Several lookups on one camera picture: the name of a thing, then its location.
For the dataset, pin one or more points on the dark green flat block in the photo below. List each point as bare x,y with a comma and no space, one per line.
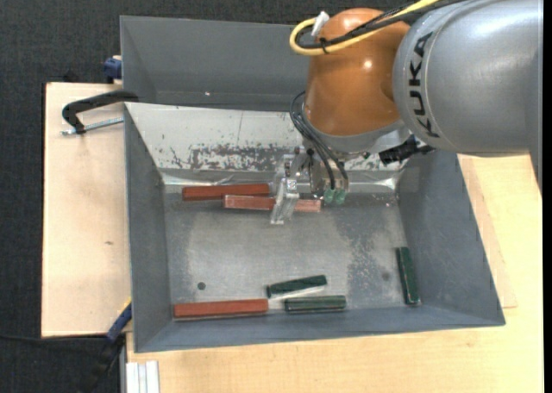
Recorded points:
297,284
408,275
315,303

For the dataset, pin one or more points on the red-brown flat block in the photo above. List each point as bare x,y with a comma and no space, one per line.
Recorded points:
248,202
224,191
220,308

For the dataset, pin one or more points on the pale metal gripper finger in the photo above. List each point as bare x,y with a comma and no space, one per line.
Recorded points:
279,206
292,203

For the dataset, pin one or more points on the black cylinder on white bracket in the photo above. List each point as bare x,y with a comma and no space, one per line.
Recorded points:
399,151

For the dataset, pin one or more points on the grey metal bin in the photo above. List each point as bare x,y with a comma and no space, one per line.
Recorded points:
267,253

